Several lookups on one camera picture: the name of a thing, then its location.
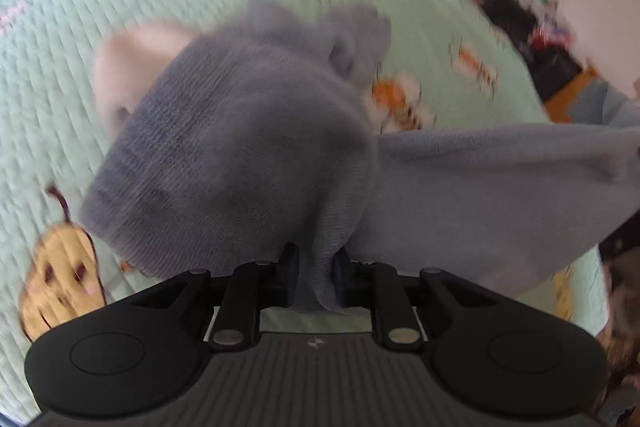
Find blue fleece pants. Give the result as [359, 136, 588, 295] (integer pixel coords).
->
[81, 0, 639, 308]

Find black chair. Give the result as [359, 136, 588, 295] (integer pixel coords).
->
[482, 0, 582, 102]

